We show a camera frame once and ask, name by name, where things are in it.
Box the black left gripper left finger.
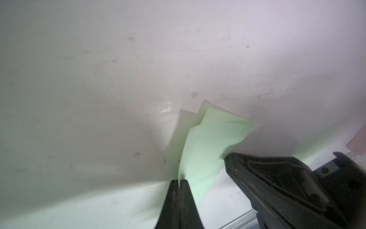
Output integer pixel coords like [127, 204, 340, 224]
[155, 180, 180, 229]

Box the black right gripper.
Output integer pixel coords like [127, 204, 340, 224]
[225, 152, 366, 229]

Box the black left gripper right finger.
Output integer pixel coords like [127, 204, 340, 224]
[179, 180, 204, 229]

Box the green paper sheet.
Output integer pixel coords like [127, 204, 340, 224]
[164, 101, 255, 205]
[292, 128, 336, 165]

